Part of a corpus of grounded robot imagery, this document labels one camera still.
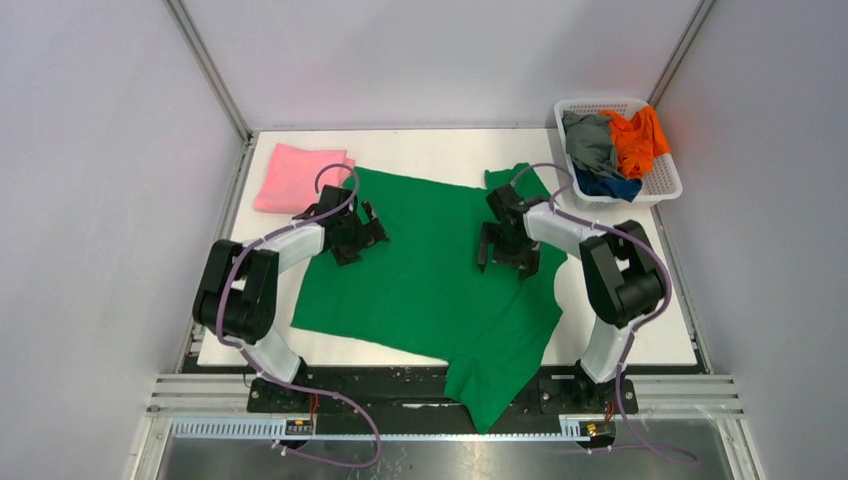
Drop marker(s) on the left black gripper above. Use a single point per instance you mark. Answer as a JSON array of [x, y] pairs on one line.
[[369, 234]]

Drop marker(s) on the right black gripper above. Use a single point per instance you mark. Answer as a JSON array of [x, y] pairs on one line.
[[528, 260]]

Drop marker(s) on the green t shirt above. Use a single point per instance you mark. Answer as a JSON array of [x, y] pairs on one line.
[[422, 292]]

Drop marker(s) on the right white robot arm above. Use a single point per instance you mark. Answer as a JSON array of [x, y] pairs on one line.
[[625, 280]]

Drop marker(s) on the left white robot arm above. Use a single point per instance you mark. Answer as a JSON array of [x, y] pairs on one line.
[[237, 294]]

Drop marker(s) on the folded pink t shirt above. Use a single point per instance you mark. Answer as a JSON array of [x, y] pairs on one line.
[[289, 184]]

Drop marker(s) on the blue t shirt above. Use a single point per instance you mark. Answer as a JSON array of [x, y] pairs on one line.
[[598, 186]]

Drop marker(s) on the grey t shirt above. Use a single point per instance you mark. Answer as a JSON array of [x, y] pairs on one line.
[[589, 142]]

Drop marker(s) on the white plastic laundry basket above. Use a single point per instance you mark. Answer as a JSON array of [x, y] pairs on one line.
[[661, 184]]

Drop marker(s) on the orange t shirt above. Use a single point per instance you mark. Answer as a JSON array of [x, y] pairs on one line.
[[638, 141]]

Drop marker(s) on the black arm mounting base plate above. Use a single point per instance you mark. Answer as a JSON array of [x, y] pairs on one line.
[[410, 401]]

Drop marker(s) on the aluminium frame rail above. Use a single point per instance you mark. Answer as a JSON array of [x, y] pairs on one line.
[[194, 40]]

